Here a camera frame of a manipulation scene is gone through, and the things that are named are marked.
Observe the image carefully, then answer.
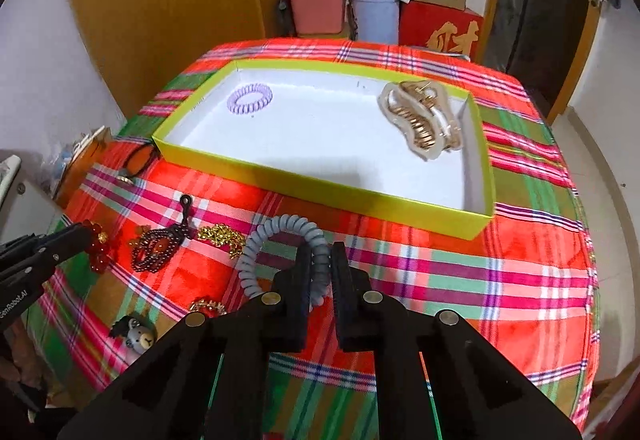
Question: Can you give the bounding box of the pink plastic bin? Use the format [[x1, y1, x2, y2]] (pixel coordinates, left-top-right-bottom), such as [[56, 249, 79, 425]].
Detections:
[[285, 0, 348, 36]]

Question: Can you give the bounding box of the wooden wardrobe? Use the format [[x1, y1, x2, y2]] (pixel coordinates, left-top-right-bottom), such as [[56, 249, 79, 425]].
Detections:
[[60, 0, 266, 117]]

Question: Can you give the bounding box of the wooden door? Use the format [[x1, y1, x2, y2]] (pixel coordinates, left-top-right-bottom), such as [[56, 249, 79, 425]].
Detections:
[[545, 0, 621, 126]]

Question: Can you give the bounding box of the white appliance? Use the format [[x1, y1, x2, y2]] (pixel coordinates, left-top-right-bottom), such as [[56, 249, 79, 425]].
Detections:
[[0, 155, 66, 243]]

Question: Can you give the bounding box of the purple spiral hair tie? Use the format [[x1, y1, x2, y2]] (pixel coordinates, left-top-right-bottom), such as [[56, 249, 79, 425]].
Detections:
[[227, 83, 274, 113]]

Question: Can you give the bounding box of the dark patterned scrunchie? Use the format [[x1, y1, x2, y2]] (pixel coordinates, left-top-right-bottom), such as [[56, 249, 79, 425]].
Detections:
[[131, 194, 197, 274]]

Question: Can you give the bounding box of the lavender plastic bucket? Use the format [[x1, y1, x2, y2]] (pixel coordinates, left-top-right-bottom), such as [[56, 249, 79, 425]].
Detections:
[[350, 0, 401, 45]]

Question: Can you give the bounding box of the beige lace hair tie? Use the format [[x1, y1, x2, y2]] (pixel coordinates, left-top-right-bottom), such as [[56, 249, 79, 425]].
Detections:
[[377, 79, 463, 162]]

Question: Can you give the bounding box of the red green plaid tablecloth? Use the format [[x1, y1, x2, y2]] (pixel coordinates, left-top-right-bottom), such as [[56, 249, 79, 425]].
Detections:
[[27, 38, 601, 440]]

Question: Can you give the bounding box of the black hair tie with pendant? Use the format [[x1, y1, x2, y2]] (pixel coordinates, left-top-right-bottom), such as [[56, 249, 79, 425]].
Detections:
[[117, 145, 157, 186]]

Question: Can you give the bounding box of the orange bag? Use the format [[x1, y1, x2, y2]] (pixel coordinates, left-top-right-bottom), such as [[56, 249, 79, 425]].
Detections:
[[52, 127, 113, 207]]

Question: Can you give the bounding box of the grey-blue spiral hair tie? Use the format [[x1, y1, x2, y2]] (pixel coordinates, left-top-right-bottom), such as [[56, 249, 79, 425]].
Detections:
[[235, 214, 332, 312]]

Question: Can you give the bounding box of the yellow-green shallow box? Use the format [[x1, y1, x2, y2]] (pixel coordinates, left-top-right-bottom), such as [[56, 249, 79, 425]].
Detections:
[[151, 59, 497, 241]]

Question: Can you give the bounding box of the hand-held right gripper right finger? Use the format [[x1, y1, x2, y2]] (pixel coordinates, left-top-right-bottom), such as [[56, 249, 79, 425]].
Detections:
[[330, 241, 583, 440]]

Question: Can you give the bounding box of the gold chain hair piece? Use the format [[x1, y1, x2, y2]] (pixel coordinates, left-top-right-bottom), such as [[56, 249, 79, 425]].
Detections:
[[197, 224, 247, 260]]

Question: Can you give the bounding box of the red gift box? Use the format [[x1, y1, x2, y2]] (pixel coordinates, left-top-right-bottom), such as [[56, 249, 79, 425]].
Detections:
[[399, 0, 485, 61]]

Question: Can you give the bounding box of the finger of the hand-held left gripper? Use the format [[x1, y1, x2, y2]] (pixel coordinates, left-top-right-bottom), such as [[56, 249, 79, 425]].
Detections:
[[31, 224, 97, 266], [0, 234, 38, 271]]

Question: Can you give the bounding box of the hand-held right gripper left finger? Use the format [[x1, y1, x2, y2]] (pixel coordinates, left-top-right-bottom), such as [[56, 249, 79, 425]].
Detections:
[[57, 244, 313, 440]]

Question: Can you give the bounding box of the red bead bracelet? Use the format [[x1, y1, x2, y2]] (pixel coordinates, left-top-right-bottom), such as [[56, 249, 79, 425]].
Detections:
[[80, 220, 118, 273]]

